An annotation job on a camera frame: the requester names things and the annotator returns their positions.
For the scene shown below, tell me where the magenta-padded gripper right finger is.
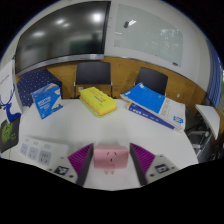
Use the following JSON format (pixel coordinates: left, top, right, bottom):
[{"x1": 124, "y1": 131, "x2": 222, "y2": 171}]
[{"x1": 129, "y1": 142, "x2": 180, "y2": 187}]

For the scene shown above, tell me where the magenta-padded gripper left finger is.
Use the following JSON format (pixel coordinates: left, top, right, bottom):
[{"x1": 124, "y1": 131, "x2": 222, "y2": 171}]
[{"x1": 49, "y1": 143, "x2": 95, "y2": 187}]

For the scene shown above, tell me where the pink charger block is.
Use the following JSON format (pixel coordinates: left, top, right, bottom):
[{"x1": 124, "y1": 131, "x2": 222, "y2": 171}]
[{"x1": 93, "y1": 144, "x2": 130, "y2": 175}]

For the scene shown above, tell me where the white power strip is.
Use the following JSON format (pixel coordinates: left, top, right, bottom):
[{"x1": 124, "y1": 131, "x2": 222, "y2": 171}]
[{"x1": 18, "y1": 135, "x2": 70, "y2": 168}]

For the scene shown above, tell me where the blue white paper ream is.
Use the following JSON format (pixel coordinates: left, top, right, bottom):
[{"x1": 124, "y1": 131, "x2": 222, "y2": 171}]
[
  {"x1": 119, "y1": 82, "x2": 187, "y2": 129},
  {"x1": 125, "y1": 101, "x2": 184, "y2": 133}
]

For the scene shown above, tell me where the yellow sponge pack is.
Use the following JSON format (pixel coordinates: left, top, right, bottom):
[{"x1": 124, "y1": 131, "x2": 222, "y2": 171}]
[{"x1": 78, "y1": 86, "x2": 118, "y2": 118}]

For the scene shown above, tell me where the blue cardboard box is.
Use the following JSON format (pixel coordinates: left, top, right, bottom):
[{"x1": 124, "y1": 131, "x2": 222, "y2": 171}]
[{"x1": 31, "y1": 83, "x2": 64, "y2": 120}]

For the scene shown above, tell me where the white side table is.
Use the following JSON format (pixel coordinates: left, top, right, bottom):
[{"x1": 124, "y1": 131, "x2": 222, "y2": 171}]
[{"x1": 194, "y1": 104, "x2": 222, "y2": 141}]

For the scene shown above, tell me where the black chair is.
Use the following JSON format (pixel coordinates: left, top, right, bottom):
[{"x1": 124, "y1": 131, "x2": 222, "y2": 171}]
[
  {"x1": 134, "y1": 66, "x2": 169, "y2": 97},
  {"x1": 74, "y1": 61, "x2": 113, "y2": 98}
]

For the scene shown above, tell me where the blue dotted chair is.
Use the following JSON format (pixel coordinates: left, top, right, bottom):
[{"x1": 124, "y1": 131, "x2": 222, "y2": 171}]
[{"x1": 16, "y1": 68, "x2": 64, "y2": 108}]

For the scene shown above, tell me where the white paper bag blue deer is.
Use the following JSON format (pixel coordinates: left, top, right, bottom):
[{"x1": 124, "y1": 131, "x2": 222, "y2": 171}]
[{"x1": 0, "y1": 59, "x2": 23, "y2": 123}]

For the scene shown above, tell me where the blue curtain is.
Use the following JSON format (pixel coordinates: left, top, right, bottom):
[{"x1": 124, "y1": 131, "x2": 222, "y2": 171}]
[{"x1": 206, "y1": 39, "x2": 224, "y2": 108}]

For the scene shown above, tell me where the large glass whiteboard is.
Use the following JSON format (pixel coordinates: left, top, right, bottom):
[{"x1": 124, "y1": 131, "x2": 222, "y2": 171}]
[{"x1": 113, "y1": 3, "x2": 185, "y2": 68}]

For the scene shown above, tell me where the large black wall display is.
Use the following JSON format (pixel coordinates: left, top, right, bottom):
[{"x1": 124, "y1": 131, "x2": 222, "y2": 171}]
[{"x1": 14, "y1": 0, "x2": 112, "y2": 76}]

